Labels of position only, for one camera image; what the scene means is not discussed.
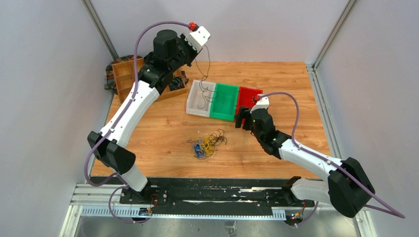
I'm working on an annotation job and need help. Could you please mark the rolled dark tie front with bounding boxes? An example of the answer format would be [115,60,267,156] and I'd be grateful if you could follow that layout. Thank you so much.
[168,77,185,91]

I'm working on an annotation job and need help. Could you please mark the wooden compartment tray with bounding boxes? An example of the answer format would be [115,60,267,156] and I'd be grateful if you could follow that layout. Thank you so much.
[110,55,188,104]

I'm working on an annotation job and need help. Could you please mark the white plastic bin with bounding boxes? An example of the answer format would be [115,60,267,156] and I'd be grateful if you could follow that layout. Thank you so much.
[186,80,216,118]

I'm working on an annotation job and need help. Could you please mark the aluminium frame rail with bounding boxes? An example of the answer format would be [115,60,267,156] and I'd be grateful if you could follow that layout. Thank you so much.
[60,178,377,237]

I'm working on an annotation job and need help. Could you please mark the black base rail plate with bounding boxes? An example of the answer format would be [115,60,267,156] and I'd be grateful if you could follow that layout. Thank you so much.
[115,177,315,218]

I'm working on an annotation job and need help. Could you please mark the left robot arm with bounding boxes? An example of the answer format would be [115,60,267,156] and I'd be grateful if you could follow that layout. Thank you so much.
[87,26,210,204]

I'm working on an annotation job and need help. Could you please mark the dark brown wire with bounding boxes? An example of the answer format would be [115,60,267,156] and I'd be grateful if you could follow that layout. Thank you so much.
[196,45,217,110]

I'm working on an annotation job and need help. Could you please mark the plaid cloth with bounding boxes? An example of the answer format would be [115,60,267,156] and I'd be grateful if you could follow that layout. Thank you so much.
[104,55,134,94]

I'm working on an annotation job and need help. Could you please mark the blue yellow wires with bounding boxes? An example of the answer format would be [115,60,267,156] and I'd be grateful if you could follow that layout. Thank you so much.
[186,129,229,160]

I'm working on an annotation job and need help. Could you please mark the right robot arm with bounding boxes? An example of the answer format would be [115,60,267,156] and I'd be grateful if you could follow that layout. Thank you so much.
[235,106,375,217]

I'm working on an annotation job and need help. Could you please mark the red plastic bin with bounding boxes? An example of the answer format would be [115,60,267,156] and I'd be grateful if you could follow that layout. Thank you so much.
[234,86,263,118]

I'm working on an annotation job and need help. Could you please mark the green plastic bin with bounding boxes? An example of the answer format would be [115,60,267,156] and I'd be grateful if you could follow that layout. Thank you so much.
[209,83,239,121]

